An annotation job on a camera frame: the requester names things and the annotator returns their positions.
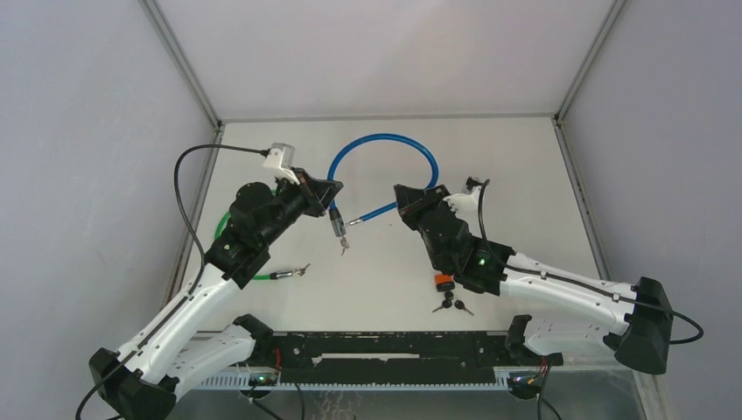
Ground black mounting rail base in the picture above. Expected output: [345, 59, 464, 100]
[235, 316, 564, 375]

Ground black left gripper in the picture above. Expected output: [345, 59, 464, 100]
[259, 167, 340, 248]

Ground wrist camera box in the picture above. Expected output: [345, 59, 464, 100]
[262, 143, 299, 185]
[444, 177, 483, 213]

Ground orange black padlock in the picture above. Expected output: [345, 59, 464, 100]
[434, 274, 456, 293]

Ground white slotted cable duct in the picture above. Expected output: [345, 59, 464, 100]
[195, 365, 511, 391]

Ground silver keys of blue lock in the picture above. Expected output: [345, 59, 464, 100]
[339, 235, 350, 256]

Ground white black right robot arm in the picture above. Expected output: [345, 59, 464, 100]
[394, 185, 674, 375]

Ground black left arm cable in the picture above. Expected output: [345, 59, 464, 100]
[74, 143, 271, 420]

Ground green cable lock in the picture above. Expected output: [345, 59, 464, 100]
[206, 183, 280, 287]

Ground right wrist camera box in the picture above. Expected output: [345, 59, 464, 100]
[444, 177, 483, 213]

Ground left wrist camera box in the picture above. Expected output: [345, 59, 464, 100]
[262, 143, 299, 185]

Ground blue cable lock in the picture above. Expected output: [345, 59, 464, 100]
[327, 133, 440, 234]

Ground black head padlock keys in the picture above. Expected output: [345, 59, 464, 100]
[431, 290, 474, 316]

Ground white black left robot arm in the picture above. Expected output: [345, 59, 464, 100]
[89, 168, 343, 419]

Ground silver keys of green lock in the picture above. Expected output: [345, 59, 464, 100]
[291, 263, 311, 277]

